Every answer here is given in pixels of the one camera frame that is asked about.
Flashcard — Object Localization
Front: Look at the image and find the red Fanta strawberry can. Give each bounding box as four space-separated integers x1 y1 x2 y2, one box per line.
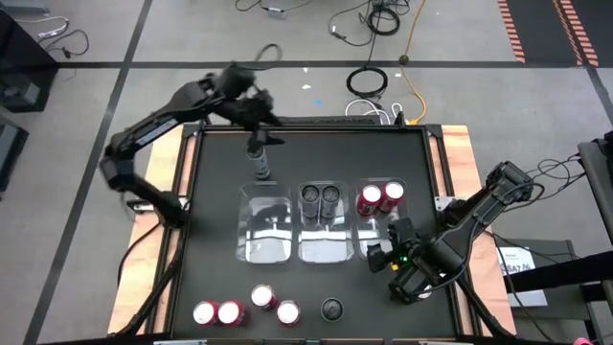
217 299 250 328
192 300 220 328
377 180 406 215
355 184 383 218

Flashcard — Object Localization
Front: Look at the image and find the black thin cable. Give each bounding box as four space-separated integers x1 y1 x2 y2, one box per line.
234 0 317 15
36 28 91 61

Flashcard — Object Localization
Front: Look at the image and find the white paper label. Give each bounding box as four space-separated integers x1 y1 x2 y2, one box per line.
496 245 550 309

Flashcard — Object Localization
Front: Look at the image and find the black coiled cable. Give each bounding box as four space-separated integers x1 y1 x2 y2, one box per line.
346 65 390 101
365 6 402 37

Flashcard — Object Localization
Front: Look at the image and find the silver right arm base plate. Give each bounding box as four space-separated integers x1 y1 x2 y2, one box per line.
433 195 462 212

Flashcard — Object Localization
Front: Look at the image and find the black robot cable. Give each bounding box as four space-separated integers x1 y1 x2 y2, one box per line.
471 210 588 263
524 151 589 205

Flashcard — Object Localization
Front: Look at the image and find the dark flat panel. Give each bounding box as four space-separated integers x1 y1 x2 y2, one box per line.
0 114 30 193

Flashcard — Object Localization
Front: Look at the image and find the black cabinet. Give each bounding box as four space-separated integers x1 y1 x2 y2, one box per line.
0 9 60 114

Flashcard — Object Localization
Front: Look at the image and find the black table mat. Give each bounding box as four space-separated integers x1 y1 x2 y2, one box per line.
184 127 455 337

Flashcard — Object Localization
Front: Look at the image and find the black beam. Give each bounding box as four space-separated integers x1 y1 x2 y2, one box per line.
502 250 613 295

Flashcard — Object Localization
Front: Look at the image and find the grey desk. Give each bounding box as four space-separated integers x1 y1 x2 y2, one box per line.
577 128 613 250

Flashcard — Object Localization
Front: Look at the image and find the orange extension cable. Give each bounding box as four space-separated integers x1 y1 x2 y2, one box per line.
398 0 428 127

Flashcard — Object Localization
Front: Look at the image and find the black orange-striped floor mat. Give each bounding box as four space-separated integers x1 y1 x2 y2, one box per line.
496 0 613 68

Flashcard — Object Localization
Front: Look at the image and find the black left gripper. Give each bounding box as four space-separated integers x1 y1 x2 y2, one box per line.
217 62 286 155

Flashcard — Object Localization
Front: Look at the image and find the black loose cable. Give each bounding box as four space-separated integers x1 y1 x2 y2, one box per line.
328 0 375 49

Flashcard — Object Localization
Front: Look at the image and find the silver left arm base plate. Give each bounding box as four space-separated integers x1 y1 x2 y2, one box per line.
125 198 150 215

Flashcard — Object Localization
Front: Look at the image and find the clear plastic bin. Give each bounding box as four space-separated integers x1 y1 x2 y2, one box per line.
295 179 356 265
353 176 418 263
234 180 294 265

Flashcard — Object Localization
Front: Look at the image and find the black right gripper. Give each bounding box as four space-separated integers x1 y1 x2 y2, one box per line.
366 217 435 306

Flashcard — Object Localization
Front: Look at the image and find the grey box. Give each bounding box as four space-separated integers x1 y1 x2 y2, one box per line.
0 0 50 14

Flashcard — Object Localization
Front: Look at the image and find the black metal table frame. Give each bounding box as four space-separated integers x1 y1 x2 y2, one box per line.
108 107 517 344

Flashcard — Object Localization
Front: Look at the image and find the silver Celsius can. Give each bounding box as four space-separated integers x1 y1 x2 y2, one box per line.
299 184 322 221
319 184 342 220
244 145 272 181
321 296 346 323

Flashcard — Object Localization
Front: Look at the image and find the black ribbed bar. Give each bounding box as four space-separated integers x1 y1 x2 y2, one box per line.
275 115 383 127

